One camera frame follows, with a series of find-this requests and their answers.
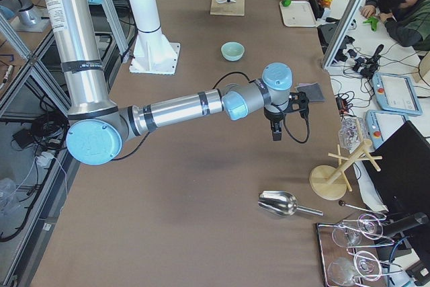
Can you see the white ceramic spoon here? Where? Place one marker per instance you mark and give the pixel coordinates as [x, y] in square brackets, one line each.
[225, 1]

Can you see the light green bowl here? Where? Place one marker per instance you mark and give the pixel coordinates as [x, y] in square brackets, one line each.
[232, 51]

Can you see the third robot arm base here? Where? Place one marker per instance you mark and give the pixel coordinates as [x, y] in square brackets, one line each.
[24, 16]

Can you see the bamboo cutting board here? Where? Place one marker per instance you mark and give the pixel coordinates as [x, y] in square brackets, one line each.
[232, 9]

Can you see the grey folded cloth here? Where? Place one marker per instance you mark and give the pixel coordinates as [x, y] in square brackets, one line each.
[312, 91]

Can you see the green lime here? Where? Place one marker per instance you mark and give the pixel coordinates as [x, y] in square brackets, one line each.
[286, 3]

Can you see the clear glass jar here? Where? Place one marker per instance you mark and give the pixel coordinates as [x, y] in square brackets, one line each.
[353, 130]

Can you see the cream rabbit tray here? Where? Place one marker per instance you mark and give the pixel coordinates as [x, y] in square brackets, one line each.
[298, 14]

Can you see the metal scoop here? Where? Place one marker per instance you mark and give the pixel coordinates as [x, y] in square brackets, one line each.
[283, 203]

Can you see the wooden mug tree stand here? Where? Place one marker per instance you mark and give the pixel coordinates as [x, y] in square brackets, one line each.
[331, 183]

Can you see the lower teach pendant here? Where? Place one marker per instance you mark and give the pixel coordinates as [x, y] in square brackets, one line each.
[383, 124]

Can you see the teach pendant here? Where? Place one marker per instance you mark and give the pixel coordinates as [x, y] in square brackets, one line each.
[383, 124]
[395, 93]

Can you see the upper teach pendant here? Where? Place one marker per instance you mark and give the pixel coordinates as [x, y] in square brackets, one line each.
[395, 93]

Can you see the upper wine glass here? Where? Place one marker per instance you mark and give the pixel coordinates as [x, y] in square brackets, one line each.
[350, 232]

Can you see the wine glass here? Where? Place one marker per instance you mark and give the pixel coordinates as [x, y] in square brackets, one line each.
[350, 232]
[358, 271]

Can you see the black monitor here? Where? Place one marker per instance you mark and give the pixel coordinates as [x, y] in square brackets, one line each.
[403, 182]

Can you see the green plastic toy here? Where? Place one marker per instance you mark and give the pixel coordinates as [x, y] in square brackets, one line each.
[373, 22]

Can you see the lower wine glass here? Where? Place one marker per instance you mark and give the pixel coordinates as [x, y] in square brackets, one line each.
[358, 271]

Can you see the seated person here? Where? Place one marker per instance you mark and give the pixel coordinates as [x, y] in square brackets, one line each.
[406, 21]

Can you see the black power adapter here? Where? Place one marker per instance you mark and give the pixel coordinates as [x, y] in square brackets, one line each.
[23, 138]

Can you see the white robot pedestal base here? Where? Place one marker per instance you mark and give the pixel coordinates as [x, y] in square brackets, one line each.
[153, 53]

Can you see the wire glass rack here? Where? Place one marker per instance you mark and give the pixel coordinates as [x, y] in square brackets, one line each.
[349, 252]

